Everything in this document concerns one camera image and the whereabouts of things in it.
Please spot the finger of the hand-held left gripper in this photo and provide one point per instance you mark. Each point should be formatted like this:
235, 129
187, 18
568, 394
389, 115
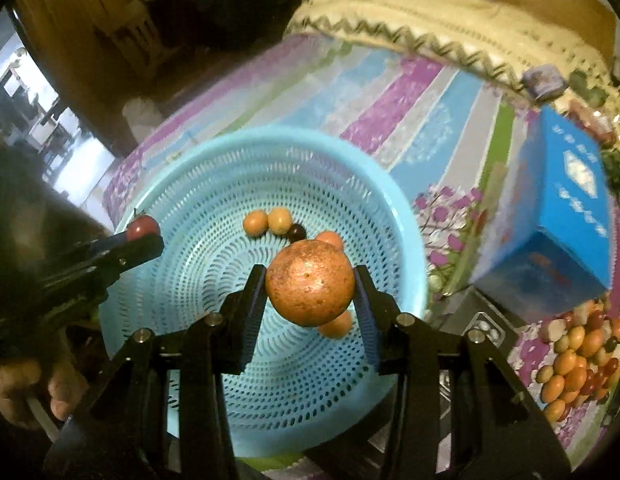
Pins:
107, 246
140, 255

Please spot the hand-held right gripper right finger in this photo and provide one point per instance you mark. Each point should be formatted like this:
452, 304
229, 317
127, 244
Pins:
365, 320

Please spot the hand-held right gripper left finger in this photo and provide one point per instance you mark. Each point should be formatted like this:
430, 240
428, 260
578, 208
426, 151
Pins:
255, 310

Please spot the orange mandarin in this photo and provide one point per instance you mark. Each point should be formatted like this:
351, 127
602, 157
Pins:
337, 326
330, 240

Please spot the large speckled orange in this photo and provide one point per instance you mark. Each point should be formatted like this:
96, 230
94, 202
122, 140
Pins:
310, 282

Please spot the light blue plastic colander basket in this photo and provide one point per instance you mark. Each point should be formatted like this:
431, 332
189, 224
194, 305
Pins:
200, 280

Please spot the small yellow kumquat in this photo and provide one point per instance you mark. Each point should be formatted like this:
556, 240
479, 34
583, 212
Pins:
279, 220
255, 222

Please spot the dark red cherry tomato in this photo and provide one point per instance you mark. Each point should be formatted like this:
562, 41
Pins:
296, 232

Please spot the pile of small mixed fruit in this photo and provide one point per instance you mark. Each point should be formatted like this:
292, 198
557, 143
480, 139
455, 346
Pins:
574, 360

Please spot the person's left hand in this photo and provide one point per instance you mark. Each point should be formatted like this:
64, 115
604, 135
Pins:
20, 385

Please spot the white plastic bag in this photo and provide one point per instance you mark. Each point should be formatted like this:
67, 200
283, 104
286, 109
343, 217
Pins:
140, 115

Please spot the bright glass door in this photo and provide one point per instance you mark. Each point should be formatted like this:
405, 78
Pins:
20, 90

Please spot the wooden bedside stool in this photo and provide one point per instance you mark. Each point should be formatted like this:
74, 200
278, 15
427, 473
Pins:
125, 35

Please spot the purple striped bedsheet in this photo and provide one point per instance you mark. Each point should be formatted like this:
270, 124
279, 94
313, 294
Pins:
389, 90

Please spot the blue cardboard box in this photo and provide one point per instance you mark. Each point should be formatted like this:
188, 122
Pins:
564, 185

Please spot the dark clothes pile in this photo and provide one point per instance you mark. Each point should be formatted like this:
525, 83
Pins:
250, 10

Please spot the small purple tin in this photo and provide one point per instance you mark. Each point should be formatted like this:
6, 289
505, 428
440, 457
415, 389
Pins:
542, 84

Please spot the green floral cloth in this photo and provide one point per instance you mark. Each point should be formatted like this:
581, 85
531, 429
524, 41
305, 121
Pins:
614, 160

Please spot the cream zigzag-trim quilt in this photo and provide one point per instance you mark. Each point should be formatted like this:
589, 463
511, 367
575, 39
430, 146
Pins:
439, 15

